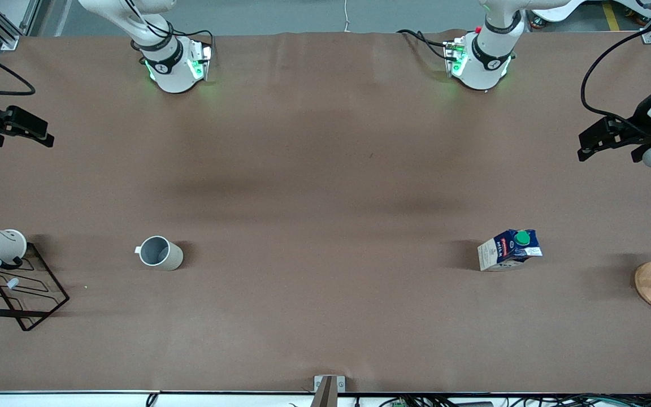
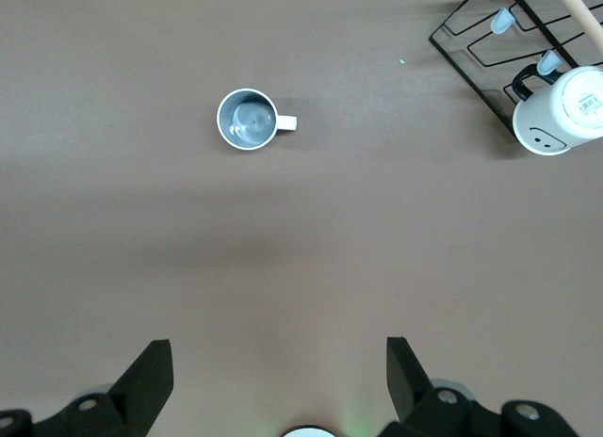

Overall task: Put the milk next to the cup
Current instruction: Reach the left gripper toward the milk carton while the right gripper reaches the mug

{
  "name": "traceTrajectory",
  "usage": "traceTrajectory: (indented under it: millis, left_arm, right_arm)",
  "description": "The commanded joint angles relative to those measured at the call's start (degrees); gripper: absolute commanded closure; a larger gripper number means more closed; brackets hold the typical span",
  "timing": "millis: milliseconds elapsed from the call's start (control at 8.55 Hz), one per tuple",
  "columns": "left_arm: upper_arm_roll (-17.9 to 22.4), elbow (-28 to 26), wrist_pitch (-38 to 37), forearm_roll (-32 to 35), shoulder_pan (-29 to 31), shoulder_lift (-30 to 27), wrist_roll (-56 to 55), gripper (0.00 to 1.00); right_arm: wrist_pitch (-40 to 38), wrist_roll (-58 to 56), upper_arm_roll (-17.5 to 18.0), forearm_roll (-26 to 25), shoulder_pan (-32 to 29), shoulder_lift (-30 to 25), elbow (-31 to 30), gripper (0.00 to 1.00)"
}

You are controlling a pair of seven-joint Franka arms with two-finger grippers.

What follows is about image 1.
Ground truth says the black wire rack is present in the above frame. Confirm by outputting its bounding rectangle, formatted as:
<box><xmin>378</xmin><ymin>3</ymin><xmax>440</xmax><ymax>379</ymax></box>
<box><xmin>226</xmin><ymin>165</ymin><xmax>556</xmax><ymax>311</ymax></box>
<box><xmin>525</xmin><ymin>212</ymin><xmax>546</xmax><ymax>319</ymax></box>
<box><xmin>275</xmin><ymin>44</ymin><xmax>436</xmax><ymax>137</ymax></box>
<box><xmin>0</xmin><ymin>242</ymin><xmax>70</xmax><ymax>332</ymax></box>

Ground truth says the black left base cable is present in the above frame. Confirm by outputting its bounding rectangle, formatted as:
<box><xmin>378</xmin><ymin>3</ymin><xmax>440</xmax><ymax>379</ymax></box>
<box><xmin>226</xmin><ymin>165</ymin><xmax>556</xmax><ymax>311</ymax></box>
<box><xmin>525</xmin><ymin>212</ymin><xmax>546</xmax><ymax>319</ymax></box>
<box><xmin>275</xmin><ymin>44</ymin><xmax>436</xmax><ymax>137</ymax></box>
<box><xmin>396</xmin><ymin>28</ymin><xmax>452</xmax><ymax>60</ymax></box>

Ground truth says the tangled cable bundle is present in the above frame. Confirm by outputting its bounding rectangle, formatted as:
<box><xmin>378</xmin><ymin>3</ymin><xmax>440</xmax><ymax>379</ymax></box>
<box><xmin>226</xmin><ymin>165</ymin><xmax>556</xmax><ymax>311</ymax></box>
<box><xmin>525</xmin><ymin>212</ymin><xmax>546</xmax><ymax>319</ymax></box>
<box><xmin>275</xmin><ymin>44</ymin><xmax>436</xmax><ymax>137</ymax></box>
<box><xmin>379</xmin><ymin>393</ymin><xmax>651</xmax><ymax>407</ymax></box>

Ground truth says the grey cup with handle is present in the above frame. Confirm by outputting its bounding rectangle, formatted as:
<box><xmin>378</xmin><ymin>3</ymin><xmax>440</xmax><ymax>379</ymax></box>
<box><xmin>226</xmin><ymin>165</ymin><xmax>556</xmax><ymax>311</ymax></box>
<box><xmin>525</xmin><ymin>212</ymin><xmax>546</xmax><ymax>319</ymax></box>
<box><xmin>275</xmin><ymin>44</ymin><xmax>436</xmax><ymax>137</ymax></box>
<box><xmin>134</xmin><ymin>235</ymin><xmax>184</xmax><ymax>271</ymax></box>

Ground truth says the black right base cable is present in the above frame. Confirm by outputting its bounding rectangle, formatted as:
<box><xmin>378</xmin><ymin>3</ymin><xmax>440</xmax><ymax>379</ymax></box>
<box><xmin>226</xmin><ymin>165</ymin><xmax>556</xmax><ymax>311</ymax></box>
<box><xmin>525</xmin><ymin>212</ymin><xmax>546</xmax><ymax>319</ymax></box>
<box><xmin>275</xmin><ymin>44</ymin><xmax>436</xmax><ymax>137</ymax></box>
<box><xmin>172</xmin><ymin>28</ymin><xmax>215</xmax><ymax>47</ymax></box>

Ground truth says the brown table cover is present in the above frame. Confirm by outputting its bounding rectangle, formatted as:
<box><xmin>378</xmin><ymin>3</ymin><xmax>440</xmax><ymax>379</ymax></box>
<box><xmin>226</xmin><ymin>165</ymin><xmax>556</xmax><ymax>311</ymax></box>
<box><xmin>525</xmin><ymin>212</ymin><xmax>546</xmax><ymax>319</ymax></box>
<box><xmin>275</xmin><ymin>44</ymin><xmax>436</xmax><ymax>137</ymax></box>
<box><xmin>0</xmin><ymin>28</ymin><xmax>651</xmax><ymax>395</ymax></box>

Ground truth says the black base cable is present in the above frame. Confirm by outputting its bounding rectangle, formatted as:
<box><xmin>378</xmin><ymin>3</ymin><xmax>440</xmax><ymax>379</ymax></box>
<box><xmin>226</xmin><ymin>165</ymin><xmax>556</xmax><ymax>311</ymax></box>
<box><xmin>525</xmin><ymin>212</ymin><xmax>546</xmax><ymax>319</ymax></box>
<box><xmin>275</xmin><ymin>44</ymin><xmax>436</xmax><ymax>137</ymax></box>
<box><xmin>172</xmin><ymin>28</ymin><xmax>215</xmax><ymax>47</ymax></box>
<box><xmin>396</xmin><ymin>28</ymin><xmax>452</xmax><ymax>60</ymax></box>

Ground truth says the metal mount bracket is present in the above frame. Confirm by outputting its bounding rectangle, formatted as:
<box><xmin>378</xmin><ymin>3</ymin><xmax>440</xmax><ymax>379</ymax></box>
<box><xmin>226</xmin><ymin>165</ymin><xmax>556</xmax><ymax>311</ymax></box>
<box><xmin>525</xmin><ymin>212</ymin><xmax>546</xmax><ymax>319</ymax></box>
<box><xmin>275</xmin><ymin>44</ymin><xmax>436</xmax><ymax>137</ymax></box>
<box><xmin>314</xmin><ymin>375</ymin><xmax>346</xmax><ymax>393</ymax></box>

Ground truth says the grey mount post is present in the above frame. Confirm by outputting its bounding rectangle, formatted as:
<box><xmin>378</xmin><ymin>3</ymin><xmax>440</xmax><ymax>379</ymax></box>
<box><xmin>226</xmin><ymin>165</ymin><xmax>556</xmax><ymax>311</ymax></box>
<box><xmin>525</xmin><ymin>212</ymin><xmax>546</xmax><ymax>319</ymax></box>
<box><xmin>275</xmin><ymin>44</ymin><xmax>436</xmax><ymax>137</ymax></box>
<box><xmin>310</xmin><ymin>376</ymin><xmax>338</xmax><ymax>407</ymax></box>

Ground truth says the blue white milk carton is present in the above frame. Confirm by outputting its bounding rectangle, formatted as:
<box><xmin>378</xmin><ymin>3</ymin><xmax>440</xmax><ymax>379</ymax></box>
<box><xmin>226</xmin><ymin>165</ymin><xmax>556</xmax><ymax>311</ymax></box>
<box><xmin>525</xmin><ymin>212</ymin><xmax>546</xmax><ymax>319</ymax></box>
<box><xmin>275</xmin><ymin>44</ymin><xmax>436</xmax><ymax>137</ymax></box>
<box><xmin>477</xmin><ymin>228</ymin><xmax>543</xmax><ymax>272</ymax></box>

